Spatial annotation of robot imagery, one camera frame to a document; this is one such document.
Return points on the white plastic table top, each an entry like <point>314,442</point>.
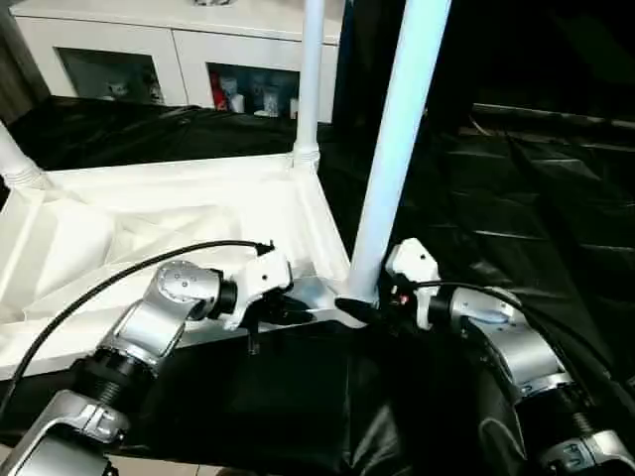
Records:
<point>173,198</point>

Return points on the white plastic table leg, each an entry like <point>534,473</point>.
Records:
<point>310,74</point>
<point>402,124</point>
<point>17,158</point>

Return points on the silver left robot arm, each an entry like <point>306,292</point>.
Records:
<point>149,312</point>

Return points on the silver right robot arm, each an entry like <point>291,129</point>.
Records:
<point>531,347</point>

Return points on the black plastic table mat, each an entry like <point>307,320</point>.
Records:
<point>297,396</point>

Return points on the small white cup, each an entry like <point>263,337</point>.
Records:
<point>237,104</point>
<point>270,101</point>
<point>294,106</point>

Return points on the red cabinet item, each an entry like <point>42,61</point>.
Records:
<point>216,91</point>

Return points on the long dark metal rod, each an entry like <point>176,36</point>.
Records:
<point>546,113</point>

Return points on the large black backdrop sheet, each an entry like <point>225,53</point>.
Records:
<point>521,49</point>

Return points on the dark patterned ornament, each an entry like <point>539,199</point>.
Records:
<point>215,2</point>

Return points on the white glass-door cabinet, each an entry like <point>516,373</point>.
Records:
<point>124,30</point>

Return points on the beige curtain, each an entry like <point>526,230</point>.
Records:
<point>20,64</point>

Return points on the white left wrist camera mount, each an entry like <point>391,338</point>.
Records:
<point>263,273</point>

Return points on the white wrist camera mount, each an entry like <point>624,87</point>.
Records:
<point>263,273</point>
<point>414,258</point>

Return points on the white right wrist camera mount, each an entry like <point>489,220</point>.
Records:
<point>414,258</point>

